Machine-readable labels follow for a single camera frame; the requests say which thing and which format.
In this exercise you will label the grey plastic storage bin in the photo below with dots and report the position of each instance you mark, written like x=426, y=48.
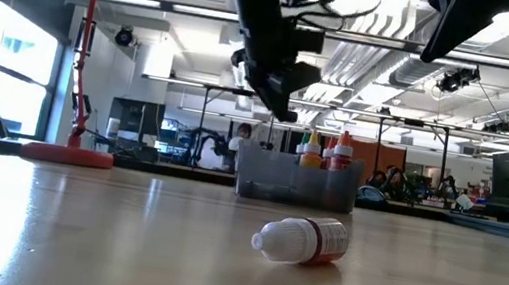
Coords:
x=279, y=181

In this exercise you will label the black rig frame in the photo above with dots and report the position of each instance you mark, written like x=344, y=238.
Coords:
x=222, y=89
x=414, y=122

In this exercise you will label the blue rounded object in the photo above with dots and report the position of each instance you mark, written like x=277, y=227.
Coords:
x=370, y=196

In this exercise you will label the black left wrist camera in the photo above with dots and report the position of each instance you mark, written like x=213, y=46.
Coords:
x=299, y=78

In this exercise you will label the black ceiling camera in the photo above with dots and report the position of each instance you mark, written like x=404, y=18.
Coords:
x=124, y=36
x=456, y=80

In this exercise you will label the black overhead light beam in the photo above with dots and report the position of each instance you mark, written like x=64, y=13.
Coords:
x=166, y=6

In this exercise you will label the person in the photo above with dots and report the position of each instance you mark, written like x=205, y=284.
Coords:
x=243, y=132
x=393, y=181

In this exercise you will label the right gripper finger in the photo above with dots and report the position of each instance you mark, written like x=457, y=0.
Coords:
x=460, y=16

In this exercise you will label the small red dropper bottle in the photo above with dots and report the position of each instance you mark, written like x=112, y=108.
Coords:
x=300, y=240

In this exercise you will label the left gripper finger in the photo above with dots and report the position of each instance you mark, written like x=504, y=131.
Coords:
x=274, y=97

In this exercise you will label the orange partition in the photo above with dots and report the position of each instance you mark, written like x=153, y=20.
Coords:
x=379, y=156

